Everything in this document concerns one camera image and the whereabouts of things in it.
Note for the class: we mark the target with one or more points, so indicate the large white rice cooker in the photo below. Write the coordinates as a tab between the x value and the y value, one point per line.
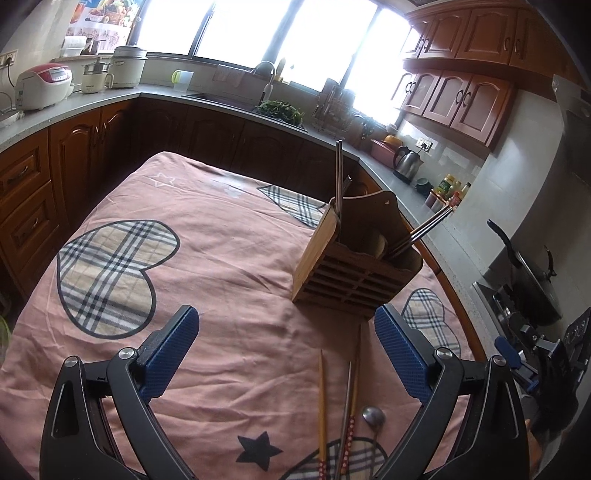
129	69

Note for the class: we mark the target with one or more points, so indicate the kitchen sink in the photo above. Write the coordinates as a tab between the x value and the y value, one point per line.
217	101

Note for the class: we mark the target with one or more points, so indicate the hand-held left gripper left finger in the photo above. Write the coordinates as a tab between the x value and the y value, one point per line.
168	355

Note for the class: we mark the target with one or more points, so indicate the green yellow condiment bottle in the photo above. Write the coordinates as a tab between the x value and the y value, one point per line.
445	185

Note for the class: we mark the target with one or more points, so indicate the small white wall outlet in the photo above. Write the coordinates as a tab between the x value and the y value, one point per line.
425	144

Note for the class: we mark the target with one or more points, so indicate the tropical fruit poster blind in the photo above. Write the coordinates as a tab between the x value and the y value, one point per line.
106	18

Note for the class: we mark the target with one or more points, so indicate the small cream electric pot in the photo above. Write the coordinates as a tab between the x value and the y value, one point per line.
97	76

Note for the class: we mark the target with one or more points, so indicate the silver metal spoon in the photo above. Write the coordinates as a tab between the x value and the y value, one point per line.
373	415

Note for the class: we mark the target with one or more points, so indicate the wooden utensil holder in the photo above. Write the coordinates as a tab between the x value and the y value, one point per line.
346	281

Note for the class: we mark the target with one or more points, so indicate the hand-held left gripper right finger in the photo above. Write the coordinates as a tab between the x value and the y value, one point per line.
404	353

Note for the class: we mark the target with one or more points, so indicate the yellow bottle on windowsill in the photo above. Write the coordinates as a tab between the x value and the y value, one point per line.
281	69

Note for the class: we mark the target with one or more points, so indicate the paper towel roll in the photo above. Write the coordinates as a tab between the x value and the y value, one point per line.
74	46

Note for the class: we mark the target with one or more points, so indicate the chrome kitchen faucet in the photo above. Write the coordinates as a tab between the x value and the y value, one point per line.
268	83

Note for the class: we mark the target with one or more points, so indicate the white pink rice cooker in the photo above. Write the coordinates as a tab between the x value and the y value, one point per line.
44	87

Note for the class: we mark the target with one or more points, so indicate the dark green mug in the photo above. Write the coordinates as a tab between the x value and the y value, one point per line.
424	187

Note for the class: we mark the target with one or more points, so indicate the metal dish rack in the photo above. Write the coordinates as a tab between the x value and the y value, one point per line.
339	110

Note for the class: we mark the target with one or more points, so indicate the red plastic basin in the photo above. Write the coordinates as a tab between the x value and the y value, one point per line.
383	150

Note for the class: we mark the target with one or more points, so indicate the pink plaid-heart bedsheet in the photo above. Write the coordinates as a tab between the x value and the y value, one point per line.
221	258

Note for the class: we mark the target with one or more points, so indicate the black wok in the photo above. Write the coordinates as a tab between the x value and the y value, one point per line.
535	281

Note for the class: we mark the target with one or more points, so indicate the large kitchen window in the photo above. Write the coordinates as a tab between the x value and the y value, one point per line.
240	27

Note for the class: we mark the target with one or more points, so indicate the steel electric kettle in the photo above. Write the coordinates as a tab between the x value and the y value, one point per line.
407	164

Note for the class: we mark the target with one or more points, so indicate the white wall outlet strip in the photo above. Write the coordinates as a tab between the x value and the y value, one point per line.
7	58

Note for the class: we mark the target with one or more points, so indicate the wooden base cabinets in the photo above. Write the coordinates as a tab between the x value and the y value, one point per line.
74	161

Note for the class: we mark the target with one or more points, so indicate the green white measuring jug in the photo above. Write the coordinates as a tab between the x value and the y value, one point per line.
183	82

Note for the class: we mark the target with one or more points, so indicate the grey range hood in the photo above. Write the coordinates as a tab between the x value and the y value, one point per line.
577	129

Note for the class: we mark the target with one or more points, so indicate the wooden wall cabinets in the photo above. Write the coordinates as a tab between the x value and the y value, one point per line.
461	92

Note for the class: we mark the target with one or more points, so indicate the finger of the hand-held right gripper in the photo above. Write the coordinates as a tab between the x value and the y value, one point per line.
560	360
515	364

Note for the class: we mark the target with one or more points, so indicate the black gas stove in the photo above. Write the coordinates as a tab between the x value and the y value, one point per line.
508	314

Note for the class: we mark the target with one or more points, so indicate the green leafy vegetables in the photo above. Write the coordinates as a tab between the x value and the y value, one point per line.
279	110

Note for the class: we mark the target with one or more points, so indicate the orange lid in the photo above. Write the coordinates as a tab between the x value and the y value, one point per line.
392	139

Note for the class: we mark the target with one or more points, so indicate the condiment bottles group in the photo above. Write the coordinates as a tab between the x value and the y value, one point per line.
459	194

